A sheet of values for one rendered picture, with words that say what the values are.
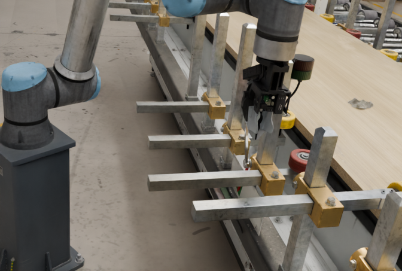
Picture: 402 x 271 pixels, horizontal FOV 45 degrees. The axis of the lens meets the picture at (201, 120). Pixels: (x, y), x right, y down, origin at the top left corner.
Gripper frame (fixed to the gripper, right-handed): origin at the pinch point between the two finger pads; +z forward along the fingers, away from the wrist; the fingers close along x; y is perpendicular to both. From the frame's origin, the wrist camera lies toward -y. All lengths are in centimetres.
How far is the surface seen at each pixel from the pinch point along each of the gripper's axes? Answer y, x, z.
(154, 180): -2.6, -22.6, 14.4
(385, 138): -15, 48, 10
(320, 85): -54, 46, 10
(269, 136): -6.9, 7.2, 4.9
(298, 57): -9.0, 11.6, -16.1
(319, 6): -167, 99, 8
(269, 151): -6.9, 8.1, 9.4
